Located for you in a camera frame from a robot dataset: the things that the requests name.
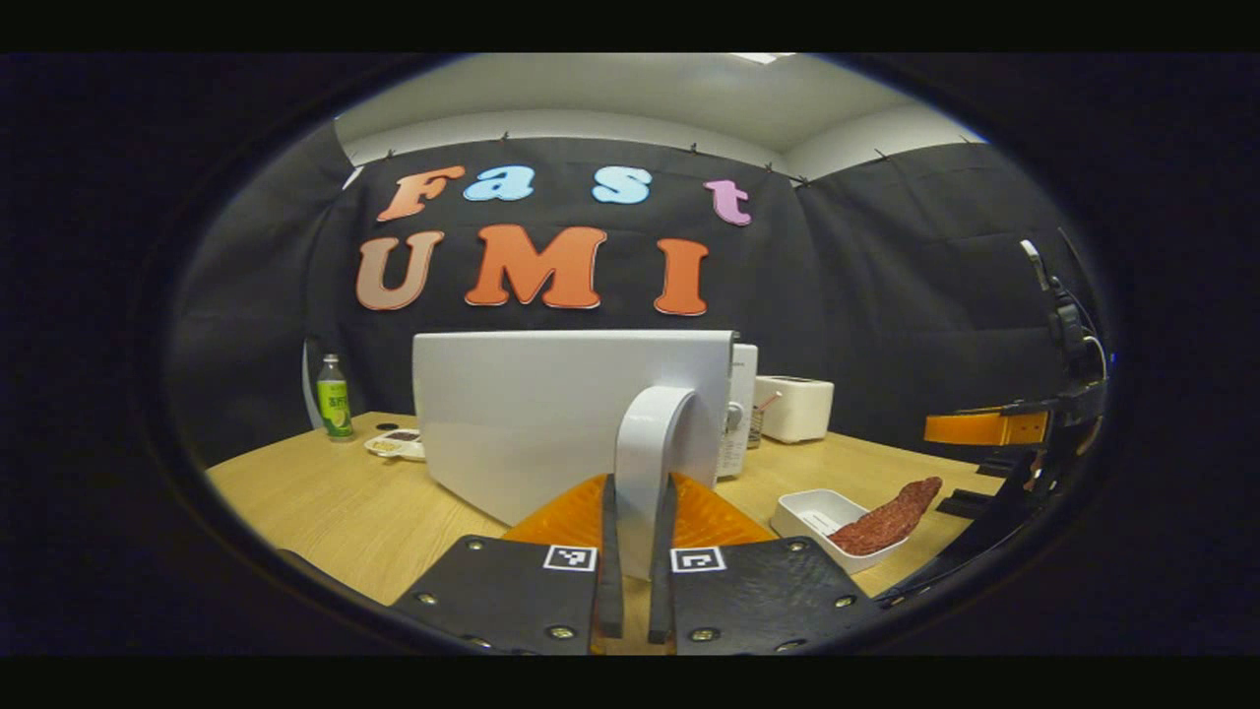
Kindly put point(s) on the white divided snack plate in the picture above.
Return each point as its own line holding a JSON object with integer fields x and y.
{"x": 396, "y": 445}

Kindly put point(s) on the white microwave oven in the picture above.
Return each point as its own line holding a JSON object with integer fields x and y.
{"x": 532, "y": 414}

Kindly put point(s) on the cup with straws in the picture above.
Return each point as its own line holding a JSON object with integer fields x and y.
{"x": 756, "y": 425}

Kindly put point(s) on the black backdrop cloth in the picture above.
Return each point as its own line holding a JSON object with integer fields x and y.
{"x": 886, "y": 295}

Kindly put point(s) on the white toaster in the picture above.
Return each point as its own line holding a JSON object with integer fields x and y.
{"x": 799, "y": 412}

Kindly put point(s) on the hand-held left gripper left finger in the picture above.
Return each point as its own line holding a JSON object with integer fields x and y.
{"x": 610, "y": 581}

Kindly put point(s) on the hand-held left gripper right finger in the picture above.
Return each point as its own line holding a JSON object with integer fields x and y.
{"x": 661, "y": 591}

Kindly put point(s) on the large ceiling light panel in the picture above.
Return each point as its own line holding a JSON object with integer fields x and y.
{"x": 763, "y": 58}

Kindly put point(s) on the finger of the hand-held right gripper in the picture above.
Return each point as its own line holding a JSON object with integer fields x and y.
{"x": 1014, "y": 483}
{"x": 984, "y": 428}

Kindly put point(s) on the red meat slice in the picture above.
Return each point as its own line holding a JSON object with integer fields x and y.
{"x": 886, "y": 522}

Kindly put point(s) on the white rectangular food tray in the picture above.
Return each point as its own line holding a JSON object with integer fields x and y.
{"x": 812, "y": 512}

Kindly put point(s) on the green label drink bottle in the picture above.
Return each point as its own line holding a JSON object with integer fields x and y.
{"x": 335, "y": 404}

